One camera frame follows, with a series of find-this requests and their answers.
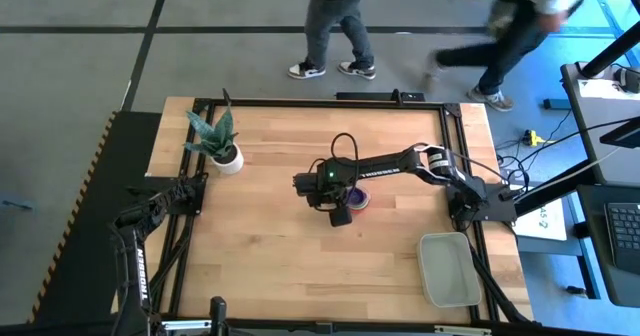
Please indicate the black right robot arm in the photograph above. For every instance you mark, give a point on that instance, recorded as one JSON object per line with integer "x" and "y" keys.
{"x": 385, "y": 166}

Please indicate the blue metal bar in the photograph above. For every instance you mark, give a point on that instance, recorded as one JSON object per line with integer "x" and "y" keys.
{"x": 556, "y": 104}

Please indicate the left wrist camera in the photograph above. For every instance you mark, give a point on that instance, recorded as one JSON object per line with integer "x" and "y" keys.
{"x": 218, "y": 311}

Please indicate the black bar mount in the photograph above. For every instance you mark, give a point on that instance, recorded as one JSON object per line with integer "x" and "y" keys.
{"x": 370, "y": 96}

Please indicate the black floor plug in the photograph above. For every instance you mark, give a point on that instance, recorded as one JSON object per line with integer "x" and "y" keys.
{"x": 576, "y": 290}

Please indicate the red measuring cup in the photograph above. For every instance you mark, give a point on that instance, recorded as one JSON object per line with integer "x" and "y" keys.
{"x": 369, "y": 199}

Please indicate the black monitor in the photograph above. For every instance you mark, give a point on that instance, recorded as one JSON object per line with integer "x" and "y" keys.
{"x": 622, "y": 133}

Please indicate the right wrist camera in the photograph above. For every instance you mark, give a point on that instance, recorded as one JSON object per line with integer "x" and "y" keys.
{"x": 340, "y": 217}

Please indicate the person's hand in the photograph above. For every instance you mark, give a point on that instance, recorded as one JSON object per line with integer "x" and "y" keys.
{"x": 550, "y": 22}

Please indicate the black diagonal pole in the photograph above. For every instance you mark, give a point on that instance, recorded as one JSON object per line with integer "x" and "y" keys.
{"x": 612, "y": 51}

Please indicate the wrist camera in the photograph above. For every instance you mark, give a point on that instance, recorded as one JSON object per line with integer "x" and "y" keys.
{"x": 340, "y": 217}
{"x": 218, "y": 311}

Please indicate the white paper sheet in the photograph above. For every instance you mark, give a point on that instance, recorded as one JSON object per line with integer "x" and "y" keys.
{"x": 597, "y": 88}

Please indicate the person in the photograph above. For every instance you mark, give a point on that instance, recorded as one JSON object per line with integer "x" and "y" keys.
{"x": 332, "y": 21}
{"x": 505, "y": 51}

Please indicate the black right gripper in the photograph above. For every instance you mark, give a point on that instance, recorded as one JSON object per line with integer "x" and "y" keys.
{"x": 327, "y": 199}

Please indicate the grey desk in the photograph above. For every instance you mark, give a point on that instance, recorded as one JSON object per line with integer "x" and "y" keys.
{"x": 595, "y": 111}

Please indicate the black computer mouse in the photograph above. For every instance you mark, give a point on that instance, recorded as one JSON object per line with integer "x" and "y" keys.
{"x": 629, "y": 80}

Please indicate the white paper sign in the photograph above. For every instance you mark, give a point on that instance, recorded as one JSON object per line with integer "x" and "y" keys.
{"x": 547, "y": 223}

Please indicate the yellow power plug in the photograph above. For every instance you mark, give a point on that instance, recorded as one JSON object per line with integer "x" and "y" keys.
{"x": 531, "y": 137}

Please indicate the black diagonal strut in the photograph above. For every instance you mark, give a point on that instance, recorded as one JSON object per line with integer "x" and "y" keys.
{"x": 555, "y": 191}

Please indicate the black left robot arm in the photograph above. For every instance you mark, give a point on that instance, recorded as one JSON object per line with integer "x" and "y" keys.
{"x": 140, "y": 276}

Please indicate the snake plant in white pot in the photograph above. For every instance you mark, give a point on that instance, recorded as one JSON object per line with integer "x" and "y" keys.
{"x": 232, "y": 165}

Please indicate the black aluminium table frame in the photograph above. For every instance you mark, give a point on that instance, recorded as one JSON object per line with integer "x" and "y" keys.
{"x": 325, "y": 104}

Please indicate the black hazard-striped floor mat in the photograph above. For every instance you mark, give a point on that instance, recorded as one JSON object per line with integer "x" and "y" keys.
{"x": 75, "y": 256}

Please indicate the dark laptop with keyboard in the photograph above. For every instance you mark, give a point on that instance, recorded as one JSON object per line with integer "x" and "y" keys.
{"x": 625, "y": 236}

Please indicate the white plastic basket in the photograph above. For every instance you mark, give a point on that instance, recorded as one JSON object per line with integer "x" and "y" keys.
{"x": 447, "y": 271}

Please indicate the silver metal bracket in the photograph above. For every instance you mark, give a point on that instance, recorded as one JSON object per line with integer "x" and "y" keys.
{"x": 462, "y": 330}
{"x": 185, "y": 325}

